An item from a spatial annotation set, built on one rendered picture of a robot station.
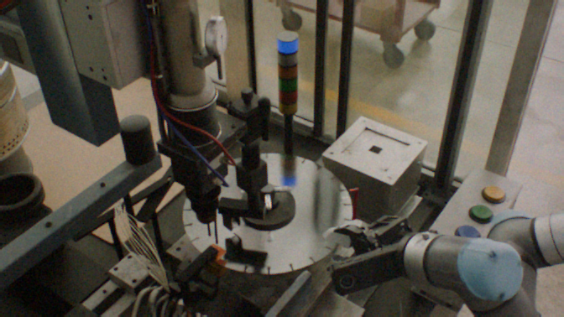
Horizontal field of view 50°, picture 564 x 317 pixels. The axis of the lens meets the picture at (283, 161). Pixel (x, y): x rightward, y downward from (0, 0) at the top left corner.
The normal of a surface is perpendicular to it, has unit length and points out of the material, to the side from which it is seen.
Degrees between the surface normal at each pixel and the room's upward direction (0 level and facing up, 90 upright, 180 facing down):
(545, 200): 0
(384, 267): 63
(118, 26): 90
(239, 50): 90
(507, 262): 56
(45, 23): 90
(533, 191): 0
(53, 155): 0
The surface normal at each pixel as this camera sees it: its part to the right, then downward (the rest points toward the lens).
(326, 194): -0.01, -0.76
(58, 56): -0.58, 0.54
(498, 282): 0.53, -0.01
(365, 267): 0.04, 0.24
